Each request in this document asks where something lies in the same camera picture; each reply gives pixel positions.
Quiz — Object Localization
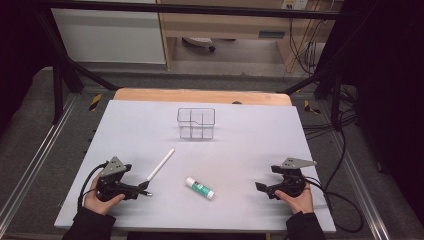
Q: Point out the person's left hand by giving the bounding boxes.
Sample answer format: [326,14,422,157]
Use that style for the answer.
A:
[83,173,127,216]

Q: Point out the yellow black tape strip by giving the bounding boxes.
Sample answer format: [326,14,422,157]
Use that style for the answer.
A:
[88,93,103,112]
[303,99,322,115]

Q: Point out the clear plastic organizer box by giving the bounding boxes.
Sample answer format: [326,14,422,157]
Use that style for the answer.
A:
[176,107,216,140]

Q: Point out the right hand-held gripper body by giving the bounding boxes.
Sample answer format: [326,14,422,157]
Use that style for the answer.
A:
[278,157,318,198]

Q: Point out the white cabinet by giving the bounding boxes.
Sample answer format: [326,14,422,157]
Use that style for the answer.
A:
[51,8,167,65]

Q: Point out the aluminium floor rail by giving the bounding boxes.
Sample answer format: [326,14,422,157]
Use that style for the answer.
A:
[328,133,391,240]
[0,93,79,228]

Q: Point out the person's right hand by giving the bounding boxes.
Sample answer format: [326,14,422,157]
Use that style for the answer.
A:
[274,182,315,215]

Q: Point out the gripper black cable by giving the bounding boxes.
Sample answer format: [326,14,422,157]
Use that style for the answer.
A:
[77,161,109,213]
[303,126,365,234]

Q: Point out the hanging cable bundle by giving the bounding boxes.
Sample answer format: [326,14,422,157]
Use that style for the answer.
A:
[288,18,326,76]

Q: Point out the office chair base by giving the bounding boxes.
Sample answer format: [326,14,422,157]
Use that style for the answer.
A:
[182,36,217,53]

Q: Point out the white green glue stick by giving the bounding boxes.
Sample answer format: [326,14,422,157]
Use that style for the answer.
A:
[185,176,216,201]

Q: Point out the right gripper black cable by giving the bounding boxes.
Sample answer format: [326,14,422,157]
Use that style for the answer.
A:
[303,126,365,234]

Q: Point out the black metal frame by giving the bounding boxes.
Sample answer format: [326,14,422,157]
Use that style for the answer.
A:
[31,0,354,126]

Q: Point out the white pen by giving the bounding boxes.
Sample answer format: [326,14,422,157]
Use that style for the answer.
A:
[145,148,176,183]

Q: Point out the black floor cables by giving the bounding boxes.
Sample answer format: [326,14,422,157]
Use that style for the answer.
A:
[301,83,359,139]

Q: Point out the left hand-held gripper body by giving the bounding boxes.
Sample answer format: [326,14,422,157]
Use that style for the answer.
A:
[95,155,133,202]

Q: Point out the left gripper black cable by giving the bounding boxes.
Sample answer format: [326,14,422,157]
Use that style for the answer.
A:
[77,161,109,213]

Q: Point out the black curtain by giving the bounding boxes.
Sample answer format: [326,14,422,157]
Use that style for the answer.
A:
[339,0,424,228]
[0,0,54,131]

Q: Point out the white wall outlet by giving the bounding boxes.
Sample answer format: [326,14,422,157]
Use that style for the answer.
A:
[281,0,309,10]

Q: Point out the wooden desk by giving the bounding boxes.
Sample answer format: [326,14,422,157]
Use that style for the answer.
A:
[156,0,344,73]

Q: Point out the white table cover board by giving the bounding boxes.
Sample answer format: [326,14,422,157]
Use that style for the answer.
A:
[54,99,337,234]

